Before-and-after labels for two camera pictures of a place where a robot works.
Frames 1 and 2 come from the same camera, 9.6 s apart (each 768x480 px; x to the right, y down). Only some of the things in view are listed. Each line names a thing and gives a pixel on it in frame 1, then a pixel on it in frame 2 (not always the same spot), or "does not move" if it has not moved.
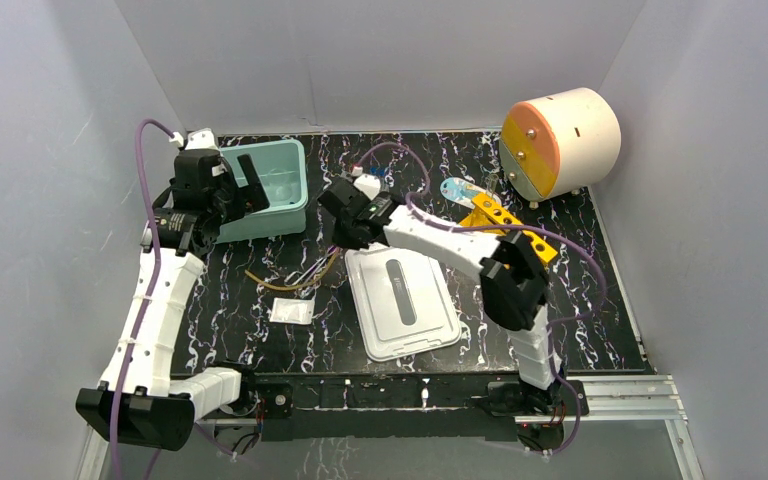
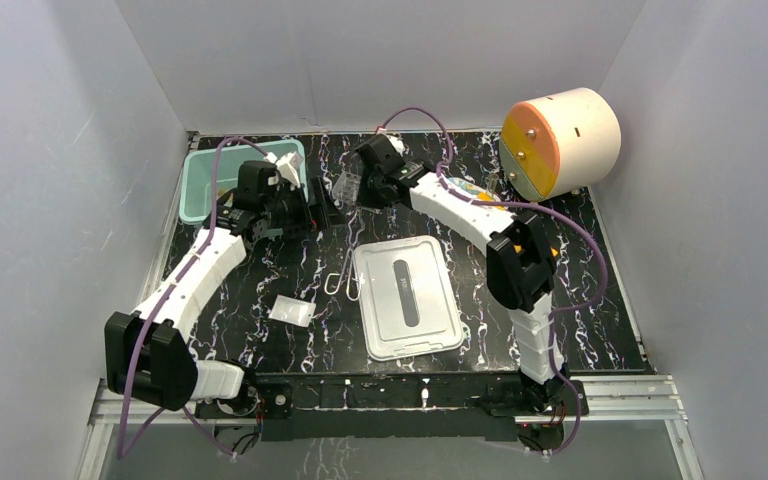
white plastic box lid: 402,301 does not move
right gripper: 343,242 -> 366,199
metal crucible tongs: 293,277 -> 353,284
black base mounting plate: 404,406 does not move
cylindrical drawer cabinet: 567,142 does not move
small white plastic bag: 293,311 does not move
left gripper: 230,192 -> 314,201
